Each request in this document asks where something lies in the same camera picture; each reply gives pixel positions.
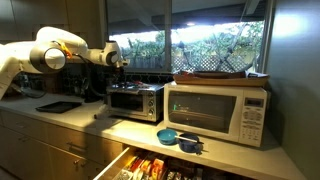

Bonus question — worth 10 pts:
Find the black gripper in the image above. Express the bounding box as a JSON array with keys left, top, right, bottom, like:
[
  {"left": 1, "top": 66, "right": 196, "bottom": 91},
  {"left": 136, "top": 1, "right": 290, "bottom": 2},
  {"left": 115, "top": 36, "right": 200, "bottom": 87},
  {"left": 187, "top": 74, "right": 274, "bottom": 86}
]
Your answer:
[{"left": 115, "top": 65, "right": 130, "bottom": 88}]

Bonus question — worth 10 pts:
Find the silver toaster oven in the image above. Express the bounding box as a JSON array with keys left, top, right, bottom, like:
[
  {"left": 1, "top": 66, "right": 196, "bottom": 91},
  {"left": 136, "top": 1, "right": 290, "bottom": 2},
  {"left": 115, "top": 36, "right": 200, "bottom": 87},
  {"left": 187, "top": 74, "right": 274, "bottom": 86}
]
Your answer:
[{"left": 105, "top": 82, "right": 165, "bottom": 123}]

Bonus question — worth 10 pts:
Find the white microwave oven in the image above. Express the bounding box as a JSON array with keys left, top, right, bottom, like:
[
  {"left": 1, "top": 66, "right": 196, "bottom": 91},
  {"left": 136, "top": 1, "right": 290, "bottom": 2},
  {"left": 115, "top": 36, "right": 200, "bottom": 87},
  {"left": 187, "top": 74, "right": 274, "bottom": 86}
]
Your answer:
[{"left": 163, "top": 81, "right": 270, "bottom": 148}]

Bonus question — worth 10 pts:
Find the black coffee maker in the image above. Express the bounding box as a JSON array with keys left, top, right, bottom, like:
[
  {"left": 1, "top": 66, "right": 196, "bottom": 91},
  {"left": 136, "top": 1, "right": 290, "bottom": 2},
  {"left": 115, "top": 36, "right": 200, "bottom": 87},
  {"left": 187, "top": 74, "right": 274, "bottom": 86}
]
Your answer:
[{"left": 83, "top": 64, "right": 108, "bottom": 104}]

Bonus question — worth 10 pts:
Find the black baking tray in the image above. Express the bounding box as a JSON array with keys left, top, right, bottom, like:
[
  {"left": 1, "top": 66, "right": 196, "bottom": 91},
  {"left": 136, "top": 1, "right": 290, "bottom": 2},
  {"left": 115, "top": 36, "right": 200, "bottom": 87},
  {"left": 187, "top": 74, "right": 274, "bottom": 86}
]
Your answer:
[{"left": 35, "top": 101, "right": 83, "bottom": 114}]

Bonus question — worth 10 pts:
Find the light blue bowl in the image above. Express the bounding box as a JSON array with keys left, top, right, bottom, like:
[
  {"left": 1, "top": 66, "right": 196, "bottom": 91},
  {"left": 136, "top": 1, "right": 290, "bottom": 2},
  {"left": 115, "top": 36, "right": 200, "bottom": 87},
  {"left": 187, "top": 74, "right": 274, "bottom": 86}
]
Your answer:
[{"left": 156, "top": 128, "right": 178, "bottom": 146}]

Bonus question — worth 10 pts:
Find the open wooden drawer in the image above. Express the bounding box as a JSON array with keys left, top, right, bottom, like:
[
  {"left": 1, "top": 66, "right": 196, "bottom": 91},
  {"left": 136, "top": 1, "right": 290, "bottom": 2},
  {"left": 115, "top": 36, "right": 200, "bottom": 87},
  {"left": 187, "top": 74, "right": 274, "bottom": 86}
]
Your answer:
[{"left": 93, "top": 145, "right": 259, "bottom": 180}]

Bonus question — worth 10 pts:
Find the white stick utensil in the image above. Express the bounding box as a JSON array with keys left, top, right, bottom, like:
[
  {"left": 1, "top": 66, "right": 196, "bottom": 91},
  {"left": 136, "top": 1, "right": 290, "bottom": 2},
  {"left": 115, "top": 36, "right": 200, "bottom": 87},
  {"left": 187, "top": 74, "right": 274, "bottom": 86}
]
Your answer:
[{"left": 174, "top": 134, "right": 205, "bottom": 145}]

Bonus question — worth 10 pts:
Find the dark blue bowl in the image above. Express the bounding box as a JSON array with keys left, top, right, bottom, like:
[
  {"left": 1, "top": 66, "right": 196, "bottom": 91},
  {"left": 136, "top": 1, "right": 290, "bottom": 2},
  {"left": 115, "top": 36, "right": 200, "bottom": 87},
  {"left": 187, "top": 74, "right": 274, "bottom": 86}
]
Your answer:
[{"left": 178, "top": 133, "right": 202, "bottom": 154}]

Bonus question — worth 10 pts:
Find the wooden serving tray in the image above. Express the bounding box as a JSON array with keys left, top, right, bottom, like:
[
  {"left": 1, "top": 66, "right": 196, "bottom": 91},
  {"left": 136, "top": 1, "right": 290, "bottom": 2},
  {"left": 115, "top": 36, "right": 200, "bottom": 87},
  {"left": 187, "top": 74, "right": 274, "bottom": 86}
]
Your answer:
[{"left": 173, "top": 70, "right": 270, "bottom": 88}]

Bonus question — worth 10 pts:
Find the paper booklet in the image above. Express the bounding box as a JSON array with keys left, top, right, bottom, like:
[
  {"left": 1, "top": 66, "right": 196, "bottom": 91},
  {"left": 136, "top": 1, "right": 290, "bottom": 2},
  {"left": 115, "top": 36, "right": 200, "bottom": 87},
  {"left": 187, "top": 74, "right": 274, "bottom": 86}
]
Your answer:
[{"left": 245, "top": 71, "right": 268, "bottom": 80}]

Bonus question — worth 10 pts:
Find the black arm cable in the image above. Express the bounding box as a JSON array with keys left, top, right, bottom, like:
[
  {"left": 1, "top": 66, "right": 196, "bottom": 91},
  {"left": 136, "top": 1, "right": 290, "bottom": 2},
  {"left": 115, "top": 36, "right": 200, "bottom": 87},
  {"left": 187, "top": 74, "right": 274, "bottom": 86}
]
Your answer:
[{"left": 71, "top": 52, "right": 108, "bottom": 98}]

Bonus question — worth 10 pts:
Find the long metal drawer handle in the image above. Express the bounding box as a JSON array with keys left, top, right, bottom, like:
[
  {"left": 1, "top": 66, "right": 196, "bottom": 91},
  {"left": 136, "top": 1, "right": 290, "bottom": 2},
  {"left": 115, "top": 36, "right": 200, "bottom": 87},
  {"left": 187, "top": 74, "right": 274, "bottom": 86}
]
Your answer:
[{"left": 66, "top": 142, "right": 89, "bottom": 152}]

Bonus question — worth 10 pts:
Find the short metal cabinet handle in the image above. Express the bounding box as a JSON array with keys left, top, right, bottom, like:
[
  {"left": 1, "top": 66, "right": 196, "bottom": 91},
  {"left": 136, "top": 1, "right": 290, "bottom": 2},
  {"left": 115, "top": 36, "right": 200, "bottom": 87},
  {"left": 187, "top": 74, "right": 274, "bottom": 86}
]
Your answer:
[{"left": 73, "top": 158, "right": 88, "bottom": 168}]

